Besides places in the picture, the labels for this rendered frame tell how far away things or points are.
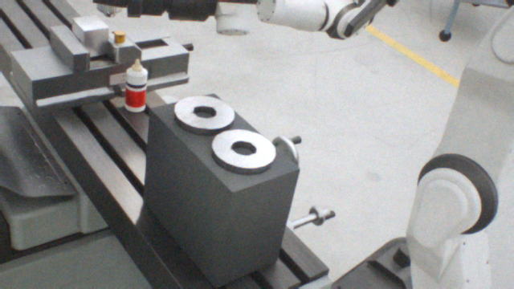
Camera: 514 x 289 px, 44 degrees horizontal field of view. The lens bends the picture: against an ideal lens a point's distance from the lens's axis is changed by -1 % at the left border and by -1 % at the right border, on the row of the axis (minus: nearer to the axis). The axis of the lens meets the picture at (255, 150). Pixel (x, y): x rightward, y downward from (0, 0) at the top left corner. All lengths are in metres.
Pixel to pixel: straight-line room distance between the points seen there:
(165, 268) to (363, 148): 2.15
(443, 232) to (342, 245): 1.39
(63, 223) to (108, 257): 0.15
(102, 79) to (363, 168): 1.79
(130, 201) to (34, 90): 0.32
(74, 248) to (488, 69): 0.83
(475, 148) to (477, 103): 0.08
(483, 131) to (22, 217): 0.81
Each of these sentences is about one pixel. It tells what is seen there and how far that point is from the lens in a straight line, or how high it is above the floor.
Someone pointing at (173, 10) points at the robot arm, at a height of 1.15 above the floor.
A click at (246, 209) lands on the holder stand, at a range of 0.86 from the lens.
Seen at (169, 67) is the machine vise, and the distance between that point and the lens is 1.38.
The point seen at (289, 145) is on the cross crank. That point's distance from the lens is 1.71.
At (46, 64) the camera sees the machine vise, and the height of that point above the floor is 0.99.
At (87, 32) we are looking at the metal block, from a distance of 1.29.
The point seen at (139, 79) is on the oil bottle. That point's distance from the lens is 1.25.
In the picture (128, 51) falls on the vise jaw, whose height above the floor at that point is 1.02.
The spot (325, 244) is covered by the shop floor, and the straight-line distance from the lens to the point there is 2.45.
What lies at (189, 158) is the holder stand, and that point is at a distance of 0.89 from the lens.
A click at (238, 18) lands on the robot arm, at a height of 1.15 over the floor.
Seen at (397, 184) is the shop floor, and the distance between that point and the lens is 2.88.
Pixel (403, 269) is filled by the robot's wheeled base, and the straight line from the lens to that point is 1.55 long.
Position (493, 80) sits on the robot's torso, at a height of 1.24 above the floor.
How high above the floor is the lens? 1.63
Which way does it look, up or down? 35 degrees down
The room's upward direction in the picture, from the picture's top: 11 degrees clockwise
